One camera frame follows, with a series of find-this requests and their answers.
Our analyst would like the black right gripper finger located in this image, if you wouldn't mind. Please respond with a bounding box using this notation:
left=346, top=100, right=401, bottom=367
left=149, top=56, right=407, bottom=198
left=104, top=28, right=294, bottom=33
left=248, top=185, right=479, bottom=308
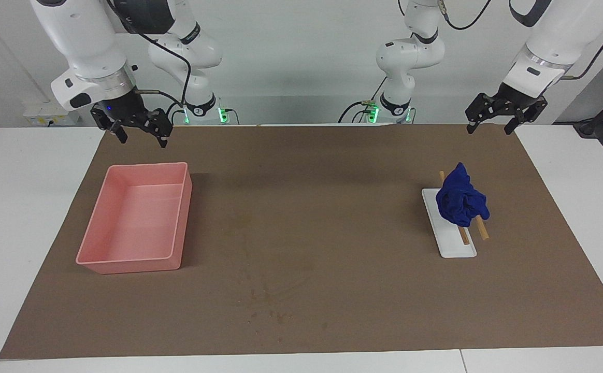
left=152, top=124, right=173, bottom=149
left=107, top=118, right=128, bottom=145

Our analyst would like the blue towel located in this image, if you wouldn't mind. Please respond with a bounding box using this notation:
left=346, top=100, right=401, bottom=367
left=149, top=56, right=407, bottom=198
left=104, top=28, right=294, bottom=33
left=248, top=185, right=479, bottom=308
left=435, top=162, right=490, bottom=228

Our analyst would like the white power strip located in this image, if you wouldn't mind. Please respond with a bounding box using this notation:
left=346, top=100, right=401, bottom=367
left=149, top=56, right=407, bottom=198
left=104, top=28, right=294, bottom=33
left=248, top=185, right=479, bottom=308
left=23, top=102, right=81, bottom=126

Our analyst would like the pink plastic bin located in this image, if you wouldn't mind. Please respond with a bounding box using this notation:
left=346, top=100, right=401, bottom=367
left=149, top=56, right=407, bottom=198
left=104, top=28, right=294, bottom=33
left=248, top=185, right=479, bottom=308
left=76, top=162, right=193, bottom=275

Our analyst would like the brown table mat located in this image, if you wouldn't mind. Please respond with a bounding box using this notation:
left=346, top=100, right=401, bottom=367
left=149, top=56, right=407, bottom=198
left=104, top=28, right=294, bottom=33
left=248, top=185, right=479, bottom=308
left=0, top=124, right=603, bottom=360

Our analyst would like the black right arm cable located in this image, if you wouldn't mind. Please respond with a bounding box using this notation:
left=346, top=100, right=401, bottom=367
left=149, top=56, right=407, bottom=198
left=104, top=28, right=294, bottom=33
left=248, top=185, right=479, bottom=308
left=106, top=0, right=194, bottom=121

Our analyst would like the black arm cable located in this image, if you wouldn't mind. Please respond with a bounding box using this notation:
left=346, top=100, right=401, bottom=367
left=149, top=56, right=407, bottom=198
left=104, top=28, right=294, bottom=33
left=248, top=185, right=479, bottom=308
left=106, top=0, right=194, bottom=121
left=561, top=9, right=603, bottom=81

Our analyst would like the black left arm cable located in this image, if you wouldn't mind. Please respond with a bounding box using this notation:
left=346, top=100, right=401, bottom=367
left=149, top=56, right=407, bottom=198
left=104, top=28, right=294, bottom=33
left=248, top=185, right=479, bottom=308
left=561, top=9, right=603, bottom=81

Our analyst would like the black base cable bundle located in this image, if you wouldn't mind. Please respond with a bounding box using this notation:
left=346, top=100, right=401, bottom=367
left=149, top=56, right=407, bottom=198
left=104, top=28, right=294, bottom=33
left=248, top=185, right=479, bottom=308
left=338, top=77, right=388, bottom=124

